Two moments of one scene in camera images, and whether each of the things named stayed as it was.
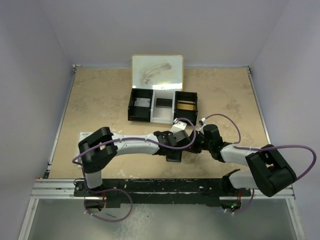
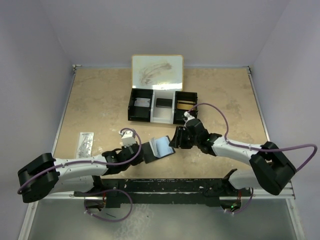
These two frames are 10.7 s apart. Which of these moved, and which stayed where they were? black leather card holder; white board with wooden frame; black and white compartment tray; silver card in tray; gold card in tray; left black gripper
Moved: black leather card holder; left black gripper
Stayed: black and white compartment tray; silver card in tray; white board with wooden frame; gold card in tray
